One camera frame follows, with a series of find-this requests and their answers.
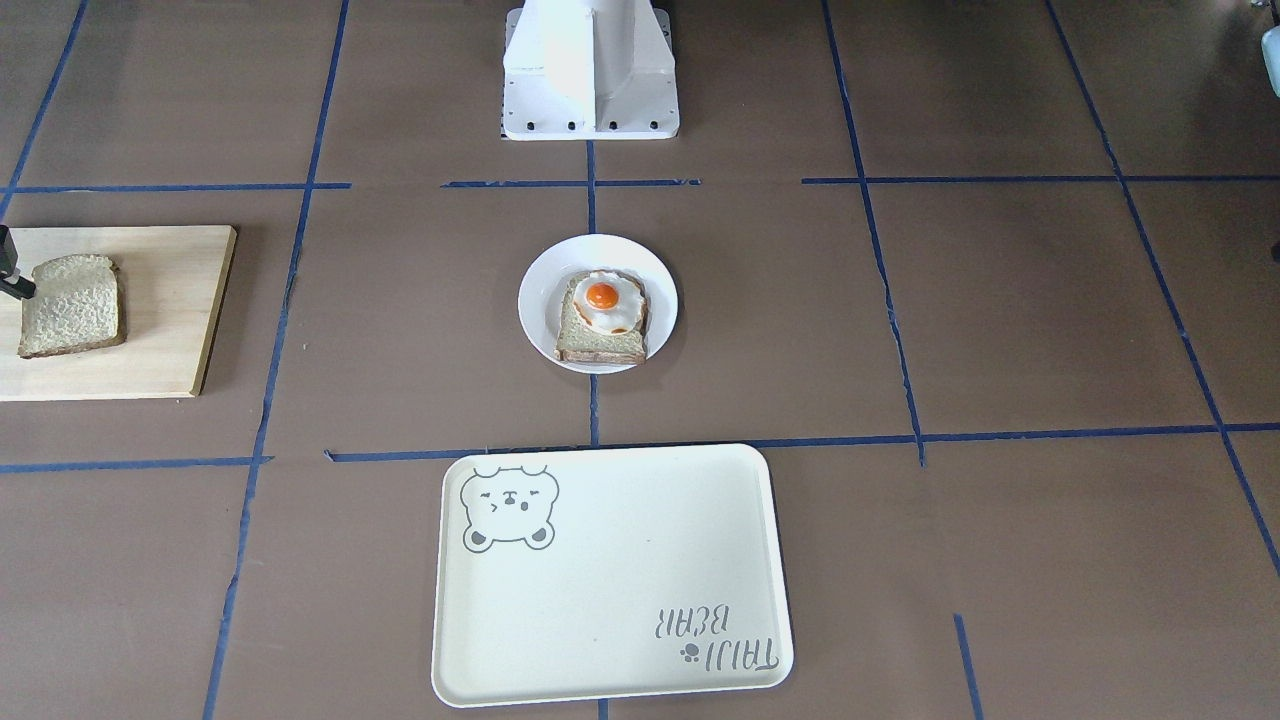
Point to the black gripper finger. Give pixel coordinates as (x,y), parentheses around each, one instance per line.
(12,282)

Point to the brown bread slice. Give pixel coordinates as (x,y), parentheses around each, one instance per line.
(78,307)

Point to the white round plate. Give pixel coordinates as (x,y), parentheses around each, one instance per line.
(542,292)

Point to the bread slice under egg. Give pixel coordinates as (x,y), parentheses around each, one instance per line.
(577,344)

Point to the wooden cutting board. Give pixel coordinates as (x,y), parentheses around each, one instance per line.
(173,279)

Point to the fried egg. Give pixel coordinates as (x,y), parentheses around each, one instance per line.
(609,302)

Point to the cream bear serving tray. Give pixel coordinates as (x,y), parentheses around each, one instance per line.
(609,573)

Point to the white camera stand post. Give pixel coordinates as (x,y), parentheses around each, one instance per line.
(589,71)

